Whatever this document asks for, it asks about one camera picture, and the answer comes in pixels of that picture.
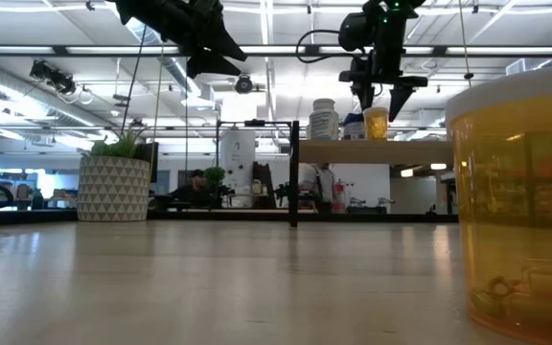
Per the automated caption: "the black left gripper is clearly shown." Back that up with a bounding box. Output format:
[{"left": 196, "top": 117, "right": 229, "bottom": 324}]
[{"left": 134, "top": 0, "right": 248, "bottom": 80}]

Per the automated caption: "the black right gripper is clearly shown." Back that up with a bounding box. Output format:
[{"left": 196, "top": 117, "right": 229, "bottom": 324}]
[{"left": 337, "top": 18, "right": 429, "bottom": 124}]

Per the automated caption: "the orange pill bottle white cap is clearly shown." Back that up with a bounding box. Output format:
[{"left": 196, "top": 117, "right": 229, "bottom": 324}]
[
  {"left": 362, "top": 106, "right": 390, "bottom": 142},
  {"left": 445, "top": 61, "right": 552, "bottom": 345}
]

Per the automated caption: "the clear bottle with blue cap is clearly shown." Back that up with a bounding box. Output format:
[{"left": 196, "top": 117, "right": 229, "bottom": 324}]
[{"left": 342, "top": 112, "right": 366, "bottom": 141}]

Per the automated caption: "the white labelled medicine bottle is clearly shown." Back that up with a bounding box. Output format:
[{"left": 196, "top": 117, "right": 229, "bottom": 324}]
[{"left": 306, "top": 98, "right": 340, "bottom": 142}]

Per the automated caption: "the black ceiling-mounted device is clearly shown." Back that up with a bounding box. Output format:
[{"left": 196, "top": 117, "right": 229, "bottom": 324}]
[
  {"left": 234, "top": 74, "right": 254, "bottom": 95},
  {"left": 29, "top": 59, "right": 79, "bottom": 96}
]

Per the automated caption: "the white cylindrical tank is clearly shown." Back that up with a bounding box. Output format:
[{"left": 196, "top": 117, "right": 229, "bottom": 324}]
[{"left": 218, "top": 127, "right": 258, "bottom": 208}]

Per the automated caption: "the person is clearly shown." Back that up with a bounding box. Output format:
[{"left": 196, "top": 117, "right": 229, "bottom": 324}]
[
  {"left": 299, "top": 162, "right": 338, "bottom": 213},
  {"left": 168, "top": 168, "right": 210, "bottom": 208}
]

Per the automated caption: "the green background plant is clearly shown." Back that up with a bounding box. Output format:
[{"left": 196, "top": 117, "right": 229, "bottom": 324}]
[{"left": 203, "top": 166, "right": 227, "bottom": 207}]

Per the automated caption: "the potted plant in patterned pot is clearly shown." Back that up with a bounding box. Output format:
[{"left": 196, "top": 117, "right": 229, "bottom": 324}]
[{"left": 77, "top": 125, "right": 151, "bottom": 223}]

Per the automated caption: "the wooden shelf with black frame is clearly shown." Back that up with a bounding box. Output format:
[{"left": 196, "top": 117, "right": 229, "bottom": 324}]
[{"left": 288, "top": 119, "right": 454, "bottom": 229}]

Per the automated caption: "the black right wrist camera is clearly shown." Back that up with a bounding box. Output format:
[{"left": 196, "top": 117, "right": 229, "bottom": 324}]
[{"left": 338, "top": 11, "right": 372, "bottom": 53}]

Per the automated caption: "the silver ventilation duct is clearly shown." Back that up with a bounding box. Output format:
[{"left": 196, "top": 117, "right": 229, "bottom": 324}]
[{"left": 0, "top": 56, "right": 114, "bottom": 129}]

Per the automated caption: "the black metal table frame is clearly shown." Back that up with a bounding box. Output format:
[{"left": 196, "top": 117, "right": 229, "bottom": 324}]
[{"left": 0, "top": 208, "right": 459, "bottom": 227}]

